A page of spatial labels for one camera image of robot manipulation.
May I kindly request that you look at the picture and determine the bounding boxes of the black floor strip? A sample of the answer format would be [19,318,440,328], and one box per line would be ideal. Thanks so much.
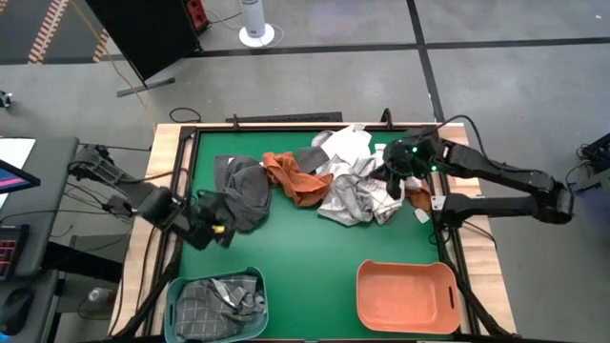
[224,111,344,125]

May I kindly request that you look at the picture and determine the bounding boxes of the grey desk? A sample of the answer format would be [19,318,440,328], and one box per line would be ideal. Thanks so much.
[0,135,81,343]

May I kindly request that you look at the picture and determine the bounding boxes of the teal plastic basket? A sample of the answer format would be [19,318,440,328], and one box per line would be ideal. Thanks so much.
[163,266,271,343]

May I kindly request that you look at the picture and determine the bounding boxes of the red power box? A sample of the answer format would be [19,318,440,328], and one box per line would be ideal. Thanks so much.
[184,0,212,31]

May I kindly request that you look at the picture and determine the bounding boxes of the orange plastic basket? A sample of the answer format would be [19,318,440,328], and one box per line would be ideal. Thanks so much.
[356,258,462,335]

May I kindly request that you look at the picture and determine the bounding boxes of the black desk crossbar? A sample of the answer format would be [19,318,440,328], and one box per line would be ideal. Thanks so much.
[40,240,124,285]

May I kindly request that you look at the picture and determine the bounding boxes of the black computer mouse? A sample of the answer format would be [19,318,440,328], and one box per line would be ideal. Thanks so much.
[0,285,36,337]

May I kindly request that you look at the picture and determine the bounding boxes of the black equipment with cables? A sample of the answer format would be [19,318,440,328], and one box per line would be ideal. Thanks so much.
[564,131,610,196]

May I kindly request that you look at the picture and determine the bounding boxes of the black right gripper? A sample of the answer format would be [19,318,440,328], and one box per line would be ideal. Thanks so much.
[370,136,424,201]

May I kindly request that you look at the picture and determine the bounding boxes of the white paper sheet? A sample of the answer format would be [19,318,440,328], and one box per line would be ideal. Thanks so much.
[0,137,37,211]

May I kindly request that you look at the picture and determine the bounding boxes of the white plaid towel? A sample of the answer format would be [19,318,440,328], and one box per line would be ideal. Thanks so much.
[316,151,407,227]

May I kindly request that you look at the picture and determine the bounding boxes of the black coiled floor cable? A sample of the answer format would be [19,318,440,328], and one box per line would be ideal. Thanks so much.
[169,107,204,125]

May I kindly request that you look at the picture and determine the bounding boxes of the black partition board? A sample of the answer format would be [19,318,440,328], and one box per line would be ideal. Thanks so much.
[84,0,202,99]

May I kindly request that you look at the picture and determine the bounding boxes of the white cylindrical tower fan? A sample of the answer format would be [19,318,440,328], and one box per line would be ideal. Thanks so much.
[237,0,276,50]

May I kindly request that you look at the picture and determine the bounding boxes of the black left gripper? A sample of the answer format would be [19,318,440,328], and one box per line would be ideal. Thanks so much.
[173,202,237,252]

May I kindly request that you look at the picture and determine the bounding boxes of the computer monitor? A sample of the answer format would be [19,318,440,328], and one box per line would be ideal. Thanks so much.
[0,158,42,195]

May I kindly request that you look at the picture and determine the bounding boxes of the clear plastic bottle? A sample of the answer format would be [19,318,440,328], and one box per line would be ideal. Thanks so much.
[87,286,117,307]

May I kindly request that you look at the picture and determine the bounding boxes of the dark grey plaid towel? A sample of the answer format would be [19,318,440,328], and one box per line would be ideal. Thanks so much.
[174,274,267,343]

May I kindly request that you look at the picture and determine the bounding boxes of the black metal table frame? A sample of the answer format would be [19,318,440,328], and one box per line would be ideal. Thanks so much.
[110,107,521,343]

